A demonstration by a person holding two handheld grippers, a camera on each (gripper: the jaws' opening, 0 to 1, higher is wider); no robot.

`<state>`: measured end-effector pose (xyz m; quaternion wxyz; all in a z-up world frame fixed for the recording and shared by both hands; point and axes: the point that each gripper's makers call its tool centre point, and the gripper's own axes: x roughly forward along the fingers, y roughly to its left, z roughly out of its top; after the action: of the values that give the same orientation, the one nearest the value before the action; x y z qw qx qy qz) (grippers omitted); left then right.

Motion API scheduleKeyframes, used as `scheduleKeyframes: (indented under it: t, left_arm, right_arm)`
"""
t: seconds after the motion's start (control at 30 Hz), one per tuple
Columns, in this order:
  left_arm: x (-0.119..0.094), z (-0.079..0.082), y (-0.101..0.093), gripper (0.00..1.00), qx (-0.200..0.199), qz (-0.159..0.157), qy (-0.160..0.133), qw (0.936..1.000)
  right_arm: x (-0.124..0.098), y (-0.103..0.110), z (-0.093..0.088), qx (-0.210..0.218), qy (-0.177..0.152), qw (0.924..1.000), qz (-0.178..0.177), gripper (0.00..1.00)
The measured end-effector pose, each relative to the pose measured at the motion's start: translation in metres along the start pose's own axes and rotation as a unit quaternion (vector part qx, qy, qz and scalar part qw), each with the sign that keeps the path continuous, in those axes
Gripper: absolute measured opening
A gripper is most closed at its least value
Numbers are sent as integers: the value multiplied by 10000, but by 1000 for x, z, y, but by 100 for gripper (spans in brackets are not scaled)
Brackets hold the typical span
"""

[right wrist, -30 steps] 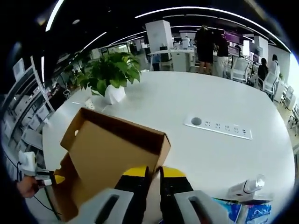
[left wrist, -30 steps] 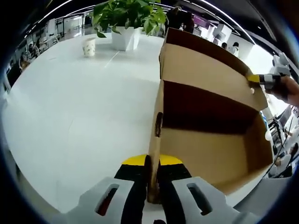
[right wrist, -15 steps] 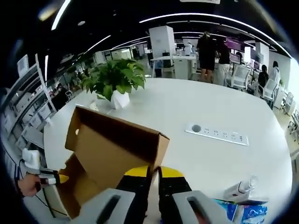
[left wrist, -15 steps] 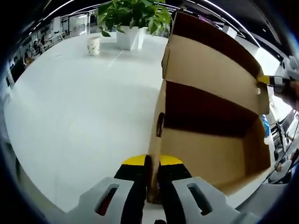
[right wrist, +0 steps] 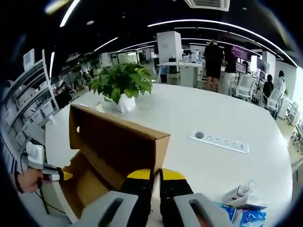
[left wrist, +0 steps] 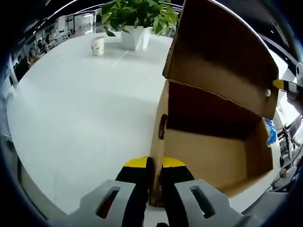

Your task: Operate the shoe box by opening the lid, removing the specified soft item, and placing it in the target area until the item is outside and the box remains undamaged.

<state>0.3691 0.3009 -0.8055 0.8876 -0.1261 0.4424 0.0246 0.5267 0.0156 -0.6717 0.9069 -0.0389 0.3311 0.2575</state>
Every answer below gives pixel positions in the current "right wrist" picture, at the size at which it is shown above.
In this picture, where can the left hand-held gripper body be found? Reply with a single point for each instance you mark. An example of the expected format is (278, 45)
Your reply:
(35, 154)

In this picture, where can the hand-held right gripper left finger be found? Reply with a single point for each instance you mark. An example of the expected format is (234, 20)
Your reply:
(137, 196)

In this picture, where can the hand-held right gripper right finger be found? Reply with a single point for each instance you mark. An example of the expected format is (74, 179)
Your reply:
(174, 191)

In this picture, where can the brown cardboard shoe box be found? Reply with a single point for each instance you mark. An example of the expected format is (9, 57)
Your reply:
(113, 142)

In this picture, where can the clear plastic bottle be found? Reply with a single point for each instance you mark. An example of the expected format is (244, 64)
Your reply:
(239, 191)

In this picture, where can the white carton pack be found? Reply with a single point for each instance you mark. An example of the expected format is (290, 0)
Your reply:
(253, 203)

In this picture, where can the small blue tissue pack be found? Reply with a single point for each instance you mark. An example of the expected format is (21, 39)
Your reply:
(253, 217)

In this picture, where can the person's left hand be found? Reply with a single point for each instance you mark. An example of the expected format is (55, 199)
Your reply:
(30, 182)

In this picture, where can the grey storage shelf rack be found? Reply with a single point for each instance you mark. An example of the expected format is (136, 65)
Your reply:
(30, 104)

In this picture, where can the white table power strip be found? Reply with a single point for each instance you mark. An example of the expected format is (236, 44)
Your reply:
(220, 141)

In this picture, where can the white paper cup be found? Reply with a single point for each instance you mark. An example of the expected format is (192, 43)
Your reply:
(99, 107)

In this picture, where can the green potted plant white pot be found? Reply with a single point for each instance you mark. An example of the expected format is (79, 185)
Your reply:
(120, 82)

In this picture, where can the white office desk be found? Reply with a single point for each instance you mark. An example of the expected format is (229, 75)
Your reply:
(187, 73)

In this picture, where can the white ceiling light strip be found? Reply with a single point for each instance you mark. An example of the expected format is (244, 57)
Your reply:
(213, 21)
(69, 13)

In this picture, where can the white square pillar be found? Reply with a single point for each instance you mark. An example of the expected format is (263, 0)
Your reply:
(168, 45)

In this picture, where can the ceiling air conditioner unit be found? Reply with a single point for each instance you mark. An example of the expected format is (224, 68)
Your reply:
(208, 4)

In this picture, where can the purple wall screen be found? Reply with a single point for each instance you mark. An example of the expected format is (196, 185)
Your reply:
(240, 52)

